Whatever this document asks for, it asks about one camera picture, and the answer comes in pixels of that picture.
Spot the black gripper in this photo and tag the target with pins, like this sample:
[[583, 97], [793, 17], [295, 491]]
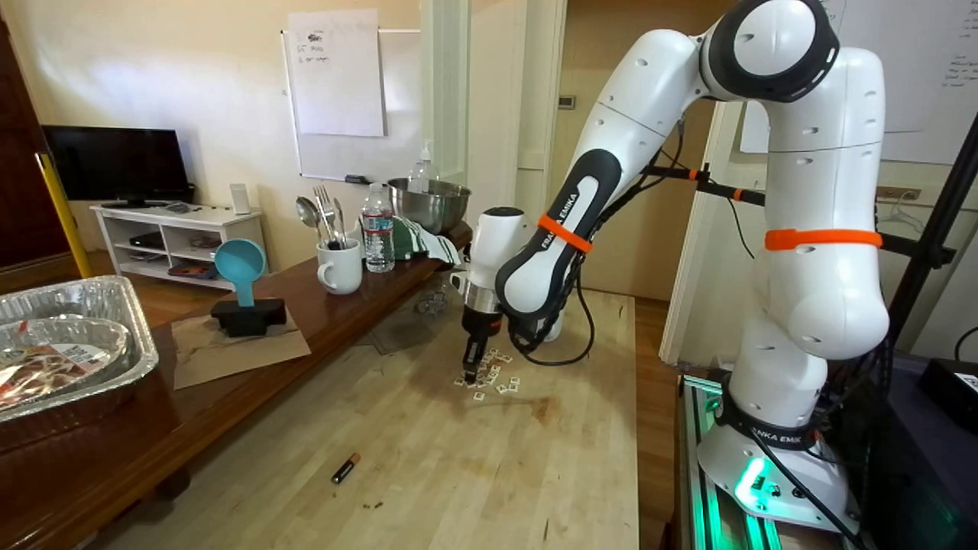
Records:
[[479, 326]]

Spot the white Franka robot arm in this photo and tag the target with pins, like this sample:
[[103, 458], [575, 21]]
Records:
[[825, 152]]

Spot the white mug with utensils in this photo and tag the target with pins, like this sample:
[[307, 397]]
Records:
[[341, 268]]

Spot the black block base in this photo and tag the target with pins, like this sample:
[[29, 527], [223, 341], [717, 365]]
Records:
[[249, 314]]

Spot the clear bottle lying down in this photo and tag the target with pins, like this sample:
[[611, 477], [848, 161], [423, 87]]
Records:
[[431, 304]]

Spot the white green striped towel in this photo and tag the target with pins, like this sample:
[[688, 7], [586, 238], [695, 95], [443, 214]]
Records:
[[428, 241]]

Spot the dark wooden side table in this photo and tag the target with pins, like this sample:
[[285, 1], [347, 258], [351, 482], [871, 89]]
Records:
[[336, 308]]

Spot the upright clear water bottle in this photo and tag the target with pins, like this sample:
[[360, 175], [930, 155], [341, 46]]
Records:
[[377, 232]]

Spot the metal pot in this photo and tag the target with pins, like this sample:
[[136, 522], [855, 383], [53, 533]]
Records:
[[431, 203]]

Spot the black marker pen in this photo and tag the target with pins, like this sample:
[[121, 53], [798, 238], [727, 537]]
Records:
[[343, 468]]

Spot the clear spray bottle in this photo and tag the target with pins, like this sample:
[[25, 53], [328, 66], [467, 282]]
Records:
[[423, 172]]

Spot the metal kitchen utensil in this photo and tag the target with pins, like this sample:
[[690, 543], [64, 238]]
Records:
[[331, 207], [310, 212]]

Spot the white partition panel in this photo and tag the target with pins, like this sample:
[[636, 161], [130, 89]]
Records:
[[704, 306]]

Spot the brown cardboard sheet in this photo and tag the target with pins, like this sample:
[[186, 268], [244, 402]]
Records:
[[233, 355]]

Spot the small white box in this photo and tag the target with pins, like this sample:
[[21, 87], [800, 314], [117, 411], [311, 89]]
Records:
[[239, 195]]

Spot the white flipchart paper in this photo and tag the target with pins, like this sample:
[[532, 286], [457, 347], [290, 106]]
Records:
[[336, 76]]

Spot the white television shelf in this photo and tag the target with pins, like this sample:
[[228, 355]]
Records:
[[183, 225]]

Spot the aluminium foil tray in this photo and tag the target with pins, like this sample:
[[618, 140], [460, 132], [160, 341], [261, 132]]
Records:
[[122, 306]]

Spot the black flat television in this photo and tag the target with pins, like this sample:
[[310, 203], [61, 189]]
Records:
[[117, 161]]

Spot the crumpled foil inner tray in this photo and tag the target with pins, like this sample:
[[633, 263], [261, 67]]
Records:
[[61, 361]]

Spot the yellow stick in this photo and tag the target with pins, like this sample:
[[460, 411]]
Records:
[[61, 214]]

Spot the black controller box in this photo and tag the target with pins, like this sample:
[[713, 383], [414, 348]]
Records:
[[919, 477]]

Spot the black tripod leg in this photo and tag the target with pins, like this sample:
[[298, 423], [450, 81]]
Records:
[[933, 232]]

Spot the dark wooden cabinet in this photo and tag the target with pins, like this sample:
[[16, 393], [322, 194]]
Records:
[[19, 183]]

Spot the white wall whiteboard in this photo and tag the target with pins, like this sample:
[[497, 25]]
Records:
[[401, 111]]

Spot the aluminium frame rail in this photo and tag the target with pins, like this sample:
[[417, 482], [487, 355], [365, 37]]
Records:
[[704, 490]]

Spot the black camera mount rod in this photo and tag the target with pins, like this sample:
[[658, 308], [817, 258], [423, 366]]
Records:
[[727, 194]]

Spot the white wall poster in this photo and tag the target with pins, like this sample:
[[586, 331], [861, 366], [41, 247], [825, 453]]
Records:
[[927, 81]]

